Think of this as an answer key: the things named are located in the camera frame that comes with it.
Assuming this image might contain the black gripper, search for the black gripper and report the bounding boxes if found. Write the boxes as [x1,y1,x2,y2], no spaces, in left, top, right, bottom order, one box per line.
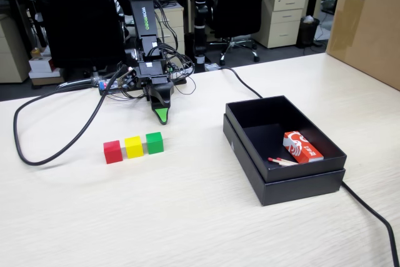
[136,61,174,126]

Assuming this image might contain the green wooden cube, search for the green wooden cube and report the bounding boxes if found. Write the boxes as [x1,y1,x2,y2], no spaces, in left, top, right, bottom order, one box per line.
[145,131,164,155]

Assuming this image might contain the yellow wooden cube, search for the yellow wooden cube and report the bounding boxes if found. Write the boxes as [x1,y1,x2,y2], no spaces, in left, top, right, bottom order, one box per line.
[124,136,145,159]

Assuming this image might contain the red wooden cube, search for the red wooden cube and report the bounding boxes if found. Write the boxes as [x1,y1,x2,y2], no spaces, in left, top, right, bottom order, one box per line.
[102,139,123,165]

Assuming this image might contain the flat white box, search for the flat white box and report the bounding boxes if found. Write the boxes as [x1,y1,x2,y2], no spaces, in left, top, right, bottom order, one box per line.
[28,69,65,80]

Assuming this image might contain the white cardboard box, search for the white cardboard box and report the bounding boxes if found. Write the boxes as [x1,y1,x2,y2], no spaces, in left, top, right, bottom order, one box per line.
[28,56,53,73]

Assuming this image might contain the black cardboard box tray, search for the black cardboard box tray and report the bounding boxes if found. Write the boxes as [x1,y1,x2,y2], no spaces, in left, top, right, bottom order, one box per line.
[225,94,348,184]

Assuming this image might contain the black open box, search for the black open box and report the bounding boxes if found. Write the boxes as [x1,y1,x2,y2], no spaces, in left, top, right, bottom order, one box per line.
[222,113,346,207]

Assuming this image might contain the large brown cardboard box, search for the large brown cardboard box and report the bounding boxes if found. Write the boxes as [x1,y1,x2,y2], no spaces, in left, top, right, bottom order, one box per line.
[326,0,400,91]

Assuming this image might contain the robot controller board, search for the robot controller board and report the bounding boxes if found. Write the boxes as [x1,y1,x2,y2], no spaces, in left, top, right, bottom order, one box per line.
[98,73,188,96]

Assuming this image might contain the black pole white bands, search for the black pole white bands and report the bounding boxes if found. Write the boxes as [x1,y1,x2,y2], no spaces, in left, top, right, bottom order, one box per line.
[192,0,209,73]

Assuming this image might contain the large black office chair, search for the large black office chair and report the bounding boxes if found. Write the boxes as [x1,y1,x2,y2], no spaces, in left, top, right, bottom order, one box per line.
[29,0,129,93]

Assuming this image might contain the wooden match red head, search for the wooden match red head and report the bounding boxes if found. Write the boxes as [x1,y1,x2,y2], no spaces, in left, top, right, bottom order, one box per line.
[276,156,300,165]
[267,157,298,166]

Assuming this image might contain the black mesh office chair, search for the black mesh office chair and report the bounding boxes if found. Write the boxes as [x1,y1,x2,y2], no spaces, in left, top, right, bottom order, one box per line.
[214,0,270,66]

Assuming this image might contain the orange red matchbox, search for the orange red matchbox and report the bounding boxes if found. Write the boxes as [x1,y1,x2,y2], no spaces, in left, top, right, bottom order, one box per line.
[282,130,325,164]

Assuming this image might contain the beige three drawer cabinet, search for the beige three drawer cabinet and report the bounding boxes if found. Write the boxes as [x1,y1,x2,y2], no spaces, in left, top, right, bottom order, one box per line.
[252,0,308,49]

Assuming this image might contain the beige low cabinet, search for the beige low cabinet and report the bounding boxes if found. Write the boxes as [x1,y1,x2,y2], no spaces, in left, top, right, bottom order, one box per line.
[0,13,31,84]

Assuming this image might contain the black trash bin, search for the black trash bin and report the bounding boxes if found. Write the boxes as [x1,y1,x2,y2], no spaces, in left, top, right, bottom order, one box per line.
[296,16,321,48]

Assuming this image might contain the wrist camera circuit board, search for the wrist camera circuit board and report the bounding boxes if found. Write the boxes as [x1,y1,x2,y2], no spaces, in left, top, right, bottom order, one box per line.
[116,66,139,90]

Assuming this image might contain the thin black robot wires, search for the thin black robot wires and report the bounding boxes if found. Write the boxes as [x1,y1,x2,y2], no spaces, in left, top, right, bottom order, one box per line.
[106,0,197,102]

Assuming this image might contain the beige drawer cabinet black handles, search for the beige drawer cabinet black handles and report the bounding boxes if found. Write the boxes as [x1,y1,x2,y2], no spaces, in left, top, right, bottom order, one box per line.
[154,1,186,58]

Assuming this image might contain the thick black cable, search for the thick black cable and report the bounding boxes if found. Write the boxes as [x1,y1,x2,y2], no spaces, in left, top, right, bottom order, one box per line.
[12,66,129,166]
[217,66,400,267]

